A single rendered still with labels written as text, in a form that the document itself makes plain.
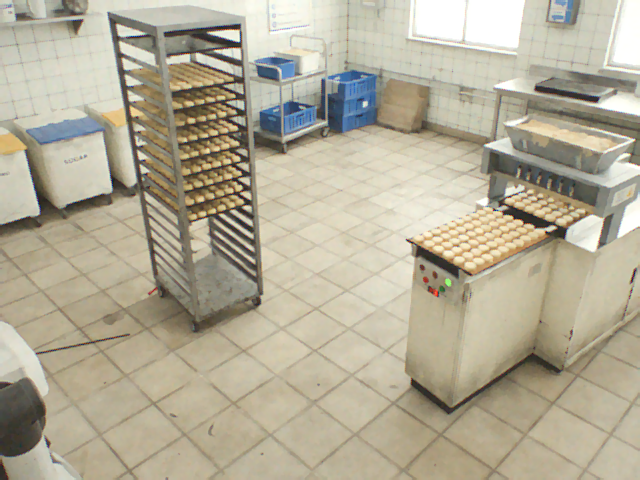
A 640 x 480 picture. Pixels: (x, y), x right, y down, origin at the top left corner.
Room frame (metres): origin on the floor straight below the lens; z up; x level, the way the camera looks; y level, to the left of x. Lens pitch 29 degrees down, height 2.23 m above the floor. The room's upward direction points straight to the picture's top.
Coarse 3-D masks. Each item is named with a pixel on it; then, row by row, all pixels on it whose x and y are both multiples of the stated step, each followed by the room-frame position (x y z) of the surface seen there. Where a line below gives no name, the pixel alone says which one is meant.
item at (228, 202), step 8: (152, 192) 3.23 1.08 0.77; (160, 192) 3.19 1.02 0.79; (168, 200) 3.07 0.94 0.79; (216, 200) 3.11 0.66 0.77; (224, 200) 3.07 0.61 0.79; (232, 200) 3.09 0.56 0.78; (240, 200) 3.07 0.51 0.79; (176, 208) 2.98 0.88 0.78; (192, 208) 2.98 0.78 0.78; (200, 208) 2.96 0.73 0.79; (208, 208) 2.96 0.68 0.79; (216, 208) 3.00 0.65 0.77; (224, 208) 2.98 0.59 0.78; (192, 216) 2.86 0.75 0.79; (200, 216) 2.89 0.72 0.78
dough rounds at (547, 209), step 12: (528, 192) 2.90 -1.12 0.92; (540, 192) 2.90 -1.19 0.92; (516, 204) 2.74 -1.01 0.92; (528, 204) 2.76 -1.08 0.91; (540, 204) 2.75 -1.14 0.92; (552, 204) 2.74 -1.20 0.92; (564, 204) 2.77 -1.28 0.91; (540, 216) 2.63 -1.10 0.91; (552, 216) 2.60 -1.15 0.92; (564, 216) 2.60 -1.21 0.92; (576, 216) 2.60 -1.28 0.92; (588, 216) 2.64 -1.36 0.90
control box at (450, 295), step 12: (420, 264) 2.29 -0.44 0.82; (432, 264) 2.26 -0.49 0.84; (420, 276) 2.29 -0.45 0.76; (432, 276) 2.23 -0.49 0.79; (444, 276) 2.18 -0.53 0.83; (432, 288) 2.22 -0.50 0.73; (444, 288) 2.17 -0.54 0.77; (456, 288) 2.13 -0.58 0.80; (444, 300) 2.16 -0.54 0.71; (456, 300) 2.14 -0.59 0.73
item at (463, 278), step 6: (546, 228) 2.51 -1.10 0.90; (552, 228) 2.51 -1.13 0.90; (558, 228) 2.54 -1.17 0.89; (552, 234) 2.51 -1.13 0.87; (558, 234) 2.54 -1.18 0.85; (546, 240) 2.48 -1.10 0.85; (534, 246) 2.42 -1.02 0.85; (522, 252) 2.36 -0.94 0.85; (510, 258) 2.30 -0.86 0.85; (498, 264) 2.24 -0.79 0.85; (486, 270) 2.19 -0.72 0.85; (462, 276) 2.10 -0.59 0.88; (468, 276) 2.11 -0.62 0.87; (474, 276) 2.14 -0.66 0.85; (462, 282) 2.10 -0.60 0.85
